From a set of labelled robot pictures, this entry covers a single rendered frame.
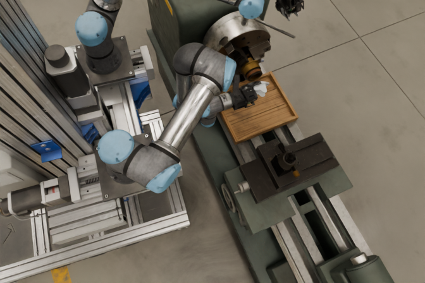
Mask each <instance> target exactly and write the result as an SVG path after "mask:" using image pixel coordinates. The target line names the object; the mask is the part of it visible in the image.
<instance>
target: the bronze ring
mask: <svg viewBox="0 0 425 283"><path fill-rule="evenodd" d="M248 60H249V62H248V63H246V64H245V65H244V66H242V69H241V72H242V73H244V75H245V77H247V79H248V81H254V80H257V79H258V78H260V77H261V76H262V71H261V67H260V66H259V62H258V61H257V60H253V58H251V57H250V58H248Z"/></svg>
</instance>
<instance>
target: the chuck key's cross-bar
mask: <svg viewBox="0 0 425 283"><path fill-rule="evenodd" d="M254 20H255V21H258V22H259V23H262V24H263V25H265V26H268V27H270V28H272V29H274V30H276V31H278V32H281V33H283V34H285V35H287V36H289V37H291V38H293V39H294V38H295V36H294V35H292V34H290V33H288V32H286V31H284V30H282V29H279V28H277V27H275V26H273V25H270V24H268V23H266V22H265V21H262V20H260V19H258V18H254Z"/></svg>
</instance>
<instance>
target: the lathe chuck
mask: <svg viewBox="0 0 425 283"><path fill-rule="evenodd" d="M243 18H244V17H243V16H239V17H236V18H234V19H232V20H230V21H228V22H226V23H224V24H223V25H221V26H220V27H219V28H218V29H217V30H216V31H215V32H214V33H213V34H212V35H211V36H210V38H209V40H208V41H207V44H206V46H207V47H209V48H211V49H213V50H215V51H217V52H219V53H221V54H223V55H225V56H228V57H229V58H231V59H232V60H234V58H233V57H232V56H230V55H228V53H227V51H226V49H225V48H224V47H223V46H222V45H220V42H221V41H222V40H223V39H224V38H225V37H228V41H229V42H231V43H232V44H235V45H236V46H238V47H240V48H242V50H243V52H244V53H245V55H246V56H247V58H250V55H249V53H248V50H247V48H246V46H249V47H252V46H253V45H256V44H258V43H260V42H262V41H264V40H267V39H269V38H271V36H270V33H269V32H268V30H267V28H266V27H265V26H264V25H263V24H262V23H259V22H258V21H255V20H254V19H249V20H248V21H247V23H248V26H246V27H244V26H242V25H241V22H242V21H244V20H243Z"/></svg>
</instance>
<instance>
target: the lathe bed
mask: <svg viewBox="0 0 425 283"><path fill-rule="evenodd" d="M216 116H217V118H218V120H219V122H220V124H221V126H222V128H223V131H224V132H225V135H226V137H227V139H228V141H229V142H230V145H231V147H232V149H233V151H234V153H235V155H236V157H237V159H238V161H239V163H240V165H242V164H245V163H248V162H250V161H252V160H254V159H257V158H259V155H258V153H257V151H256V148H257V146H259V145H262V142H261V140H260V138H259V136H256V137H254V138H251V139H249V140H246V141H243V142H242V143H239V144H236V145H235V144H234V142H233V140H232V138H231V136H230V134H229V132H228V130H227V128H226V126H225V124H224V122H223V120H222V118H221V116H220V114H219V113H217V115H216ZM262 137H263V138H264V141H265V142H266V143H267V142H269V141H271V140H274V139H276V138H277V139H278V141H279V143H282V144H283V145H284V147H285V146H288V145H290V144H293V143H295V142H297V141H300V140H302V139H304V136H303V134H302V133H301V131H300V130H299V127H298V126H297V124H296V123H295V121H293V122H291V123H288V124H286V125H284V126H281V127H279V128H276V129H273V130H271V131H268V132H266V133H263V134H262ZM294 197H295V198H296V200H297V202H298V204H299V207H297V208H296V206H295V204H294V202H293V201H292V199H291V197H290V196H289V197H287V198H288V200H289V202H290V203H291V205H292V207H293V209H294V211H295V213H296V215H294V216H292V217H290V218H288V219H286V220H283V221H281V222H279V223H277V224H275V225H273V226H271V228H272V230H273V232H274V235H275V236H276V239H277V241H278V243H279V245H280V247H281V249H282V251H283V253H284V255H285V257H286V259H287V261H288V263H289V266H290V268H291V270H292V272H293V274H294V276H295V278H296V280H297V282H298V283H323V281H322V279H321V277H320V275H319V274H318V272H317V270H316V266H317V265H319V264H321V263H323V262H324V259H323V257H322V256H321V254H320V252H319V250H318V248H317V246H316V244H315V242H314V240H313V238H312V236H311V235H310V233H309V231H308V229H307V227H306V225H305V224H304V221H303V220H302V218H301V215H305V217H306V219H307V221H308V223H309V225H310V226H311V228H312V230H313V232H314V234H315V235H316V237H317V240H318V241H319V244H320V245H321V247H322V249H323V251H324V253H325V254H326V256H327V258H328V259H330V258H333V257H334V256H336V255H338V254H340V253H342V252H344V251H346V250H347V249H349V248H351V247H358V248H359V249H360V251H361V253H362V252H364V253H365V254H366V255H367V256H370V255H373V254H372V253H371V250H370V249H369V247H368V245H367V244H366V242H365V241H364V238H363V237H362V235H361V233H360V232H359V230H358V228H357V227H356V225H355V223H354V222H353V220H352V218H351V216H350V215H349V213H348V212H347V209H346V208H345V206H344V204H343V203H342V201H341V200H340V197H339V196H338V195H336V196H334V197H332V198H329V199H327V200H325V201H323V200H322V199H321V197H320V195H319V193H318V192H317V189H316V188H315V186H314V185H313V186H311V187H309V188H306V189H304V190H302V191H300V192H298V193H296V194H294Z"/></svg>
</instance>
